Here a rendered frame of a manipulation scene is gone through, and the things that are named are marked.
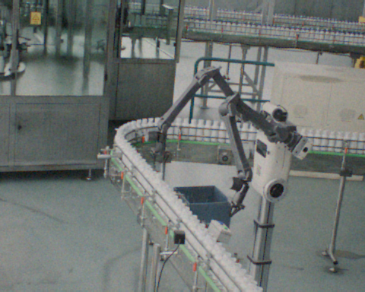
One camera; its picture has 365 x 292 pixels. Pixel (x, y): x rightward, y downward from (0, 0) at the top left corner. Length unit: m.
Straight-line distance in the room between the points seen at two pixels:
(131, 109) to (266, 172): 5.37
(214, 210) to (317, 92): 3.72
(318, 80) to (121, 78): 2.60
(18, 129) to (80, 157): 0.70
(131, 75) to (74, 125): 2.22
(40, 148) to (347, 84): 3.37
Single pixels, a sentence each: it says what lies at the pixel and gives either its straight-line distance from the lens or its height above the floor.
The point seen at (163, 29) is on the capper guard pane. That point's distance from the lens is 9.79.
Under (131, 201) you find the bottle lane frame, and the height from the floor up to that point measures 0.88.
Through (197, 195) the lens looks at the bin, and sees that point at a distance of 5.36.
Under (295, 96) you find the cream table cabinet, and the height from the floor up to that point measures 0.91.
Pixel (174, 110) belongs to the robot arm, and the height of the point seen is 1.61.
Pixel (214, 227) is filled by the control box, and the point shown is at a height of 1.10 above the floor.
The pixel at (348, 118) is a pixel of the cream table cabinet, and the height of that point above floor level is 0.72.
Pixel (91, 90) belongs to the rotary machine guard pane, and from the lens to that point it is 7.68.
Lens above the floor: 2.79
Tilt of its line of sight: 17 degrees down
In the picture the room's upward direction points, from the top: 6 degrees clockwise
